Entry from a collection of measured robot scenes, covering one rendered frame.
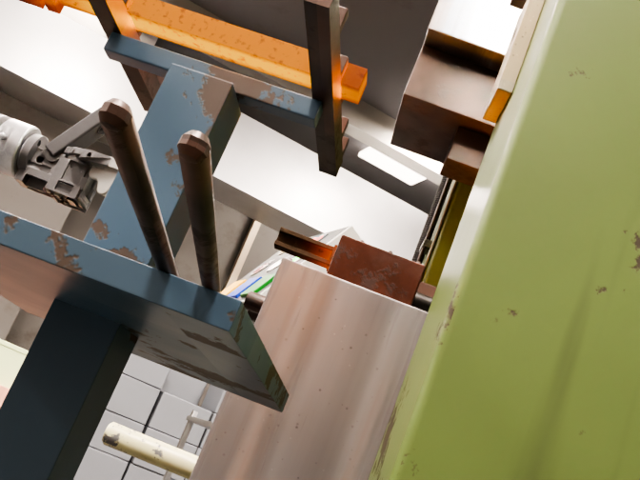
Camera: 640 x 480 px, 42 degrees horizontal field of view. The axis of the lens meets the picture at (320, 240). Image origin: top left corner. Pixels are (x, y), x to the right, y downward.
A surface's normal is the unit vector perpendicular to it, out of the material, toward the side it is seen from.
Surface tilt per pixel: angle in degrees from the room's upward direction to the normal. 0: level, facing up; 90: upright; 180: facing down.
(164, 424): 90
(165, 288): 90
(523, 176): 90
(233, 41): 90
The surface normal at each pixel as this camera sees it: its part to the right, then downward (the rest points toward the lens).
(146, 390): 0.40, -0.12
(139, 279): -0.04, -0.32
